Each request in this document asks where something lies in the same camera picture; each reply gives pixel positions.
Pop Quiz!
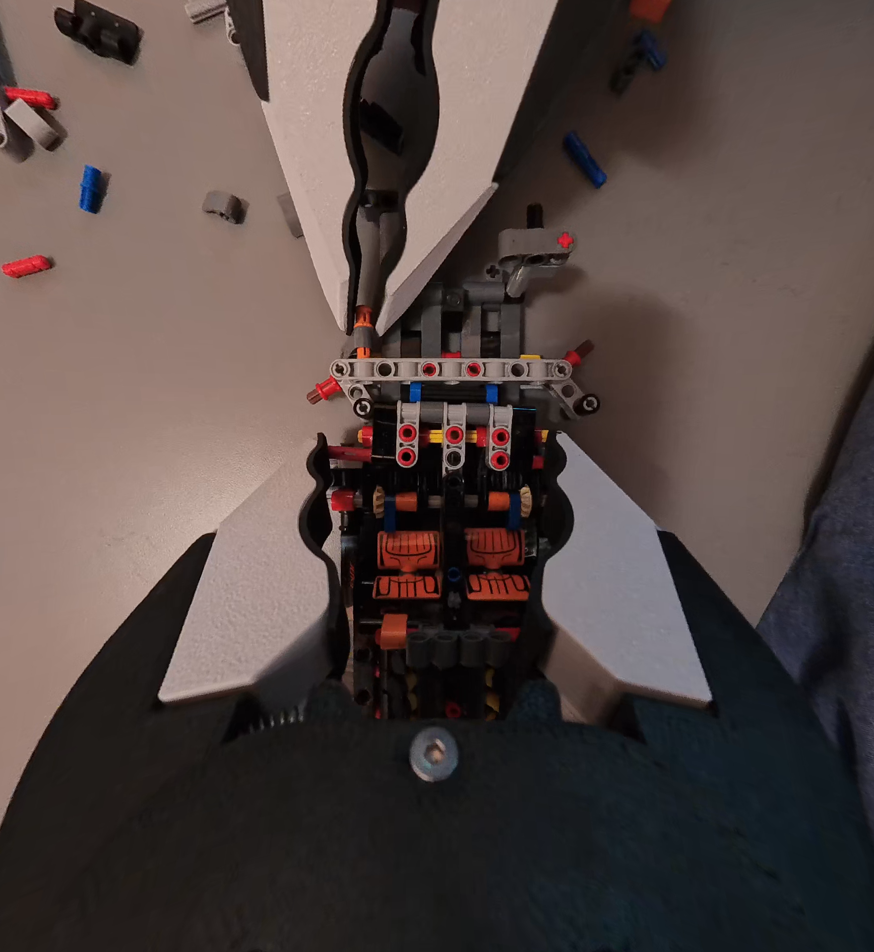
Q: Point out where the black lego connector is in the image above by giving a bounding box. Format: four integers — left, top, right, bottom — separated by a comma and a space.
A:
54, 0, 144, 65

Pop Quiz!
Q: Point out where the partly built lego car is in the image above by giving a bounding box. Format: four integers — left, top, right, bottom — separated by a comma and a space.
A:
307, 204, 602, 722

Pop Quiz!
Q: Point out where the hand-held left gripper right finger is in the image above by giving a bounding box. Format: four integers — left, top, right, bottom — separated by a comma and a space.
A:
530, 431, 713, 728

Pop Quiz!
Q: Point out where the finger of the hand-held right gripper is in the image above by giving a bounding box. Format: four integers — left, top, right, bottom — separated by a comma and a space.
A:
227, 0, 391, 334
375, 0, 564, 334

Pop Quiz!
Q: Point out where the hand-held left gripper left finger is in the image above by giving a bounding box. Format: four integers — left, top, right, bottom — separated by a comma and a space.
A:
158, 431, 354, 708

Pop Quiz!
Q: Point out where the person's blue sweater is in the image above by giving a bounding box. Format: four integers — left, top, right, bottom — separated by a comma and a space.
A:
755, 294, 874, 952

